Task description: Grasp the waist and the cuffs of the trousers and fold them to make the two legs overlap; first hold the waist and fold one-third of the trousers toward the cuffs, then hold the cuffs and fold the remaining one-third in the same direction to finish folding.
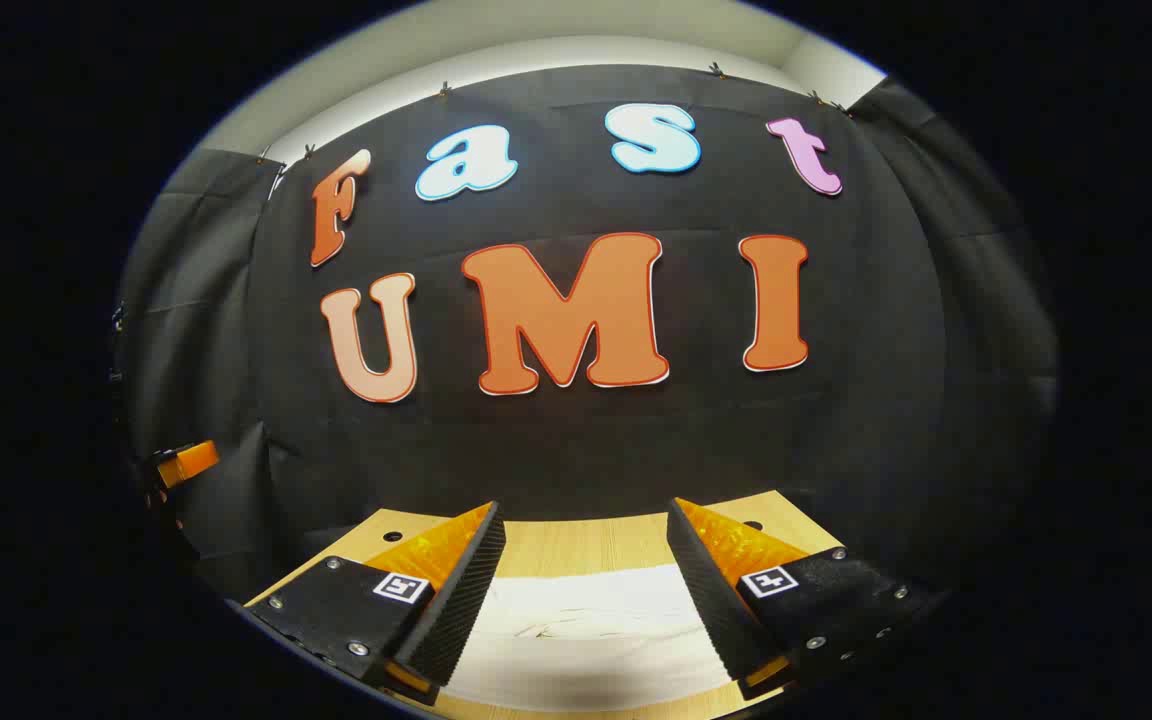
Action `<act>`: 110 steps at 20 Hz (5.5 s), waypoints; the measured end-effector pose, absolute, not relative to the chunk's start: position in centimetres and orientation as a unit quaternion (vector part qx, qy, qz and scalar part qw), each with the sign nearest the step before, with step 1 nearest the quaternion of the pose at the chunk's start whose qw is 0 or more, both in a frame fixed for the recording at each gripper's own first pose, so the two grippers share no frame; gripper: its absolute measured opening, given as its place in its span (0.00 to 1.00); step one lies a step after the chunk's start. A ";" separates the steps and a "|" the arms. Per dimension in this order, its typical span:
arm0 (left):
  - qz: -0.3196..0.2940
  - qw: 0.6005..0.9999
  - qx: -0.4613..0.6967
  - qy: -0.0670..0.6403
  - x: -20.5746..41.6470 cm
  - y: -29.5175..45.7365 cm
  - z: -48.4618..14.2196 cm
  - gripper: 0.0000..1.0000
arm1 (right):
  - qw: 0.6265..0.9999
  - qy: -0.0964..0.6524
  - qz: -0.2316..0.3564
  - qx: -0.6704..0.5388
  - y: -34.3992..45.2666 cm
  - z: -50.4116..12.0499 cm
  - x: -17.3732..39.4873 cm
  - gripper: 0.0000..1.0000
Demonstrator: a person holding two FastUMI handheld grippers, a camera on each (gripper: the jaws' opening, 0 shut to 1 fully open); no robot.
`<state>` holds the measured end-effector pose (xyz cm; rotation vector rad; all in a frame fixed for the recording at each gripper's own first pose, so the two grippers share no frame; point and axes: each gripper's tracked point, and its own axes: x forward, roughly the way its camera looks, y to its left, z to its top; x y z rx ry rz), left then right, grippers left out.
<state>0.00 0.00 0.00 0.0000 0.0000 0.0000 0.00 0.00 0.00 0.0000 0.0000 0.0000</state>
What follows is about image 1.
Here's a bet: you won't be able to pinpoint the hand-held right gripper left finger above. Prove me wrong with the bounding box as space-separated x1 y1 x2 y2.
244 500 507 706

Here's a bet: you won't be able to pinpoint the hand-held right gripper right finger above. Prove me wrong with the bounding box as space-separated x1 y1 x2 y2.
666 497 949 703

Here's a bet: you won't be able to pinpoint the white jeans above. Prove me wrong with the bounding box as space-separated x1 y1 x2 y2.
444 563 739 713

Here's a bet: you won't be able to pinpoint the black backdrop cloth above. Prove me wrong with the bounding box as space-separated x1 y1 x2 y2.
116 65 1062 601

